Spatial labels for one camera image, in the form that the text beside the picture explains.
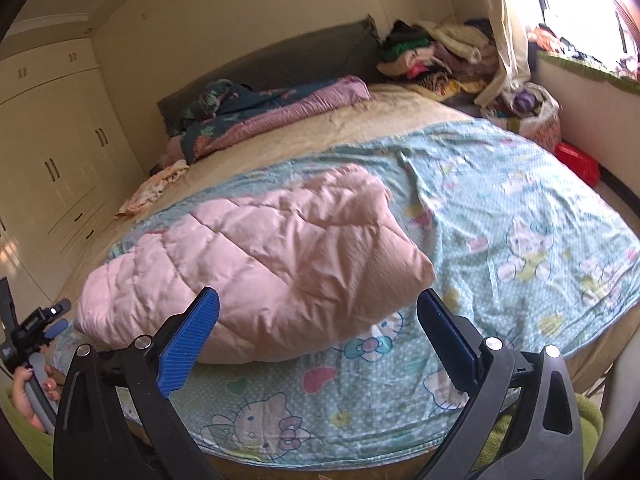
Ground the cream window curtain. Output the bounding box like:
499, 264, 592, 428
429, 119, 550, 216
475, 0, 530, 108

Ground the dark floral purple quilt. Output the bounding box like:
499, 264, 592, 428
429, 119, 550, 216
158, 76, 371, 169

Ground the beige mattress cover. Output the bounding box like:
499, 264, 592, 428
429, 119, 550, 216
58, 84, 472, 301

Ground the peach white small cloth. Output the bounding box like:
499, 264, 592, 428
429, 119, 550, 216
114, 159, 190, 218

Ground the dark grey headboard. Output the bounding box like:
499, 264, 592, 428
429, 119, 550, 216
157, 16, 382, 131

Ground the green windowsill cloth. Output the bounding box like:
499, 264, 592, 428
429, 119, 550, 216
526, 26, 639, 96

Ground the red box on floor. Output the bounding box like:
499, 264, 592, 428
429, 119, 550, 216
554, 142, 601, 188

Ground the pink quilted coat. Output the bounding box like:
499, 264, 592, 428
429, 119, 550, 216
75, 165, 435, 365

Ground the bag with purple items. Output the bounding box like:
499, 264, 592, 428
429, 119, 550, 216
482, 82, 562, 153

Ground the light blue cartoon bedsheet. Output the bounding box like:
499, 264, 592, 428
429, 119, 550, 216
52, 117, 640, 470

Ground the pile of mixed clothes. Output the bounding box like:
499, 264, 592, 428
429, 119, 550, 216
376, 18, 500, 103

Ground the cream built-in wardrobe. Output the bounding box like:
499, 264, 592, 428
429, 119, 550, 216
1, 39, 144, 295

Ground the person's left hand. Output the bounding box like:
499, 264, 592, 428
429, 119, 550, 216
11, 363, 62, 431

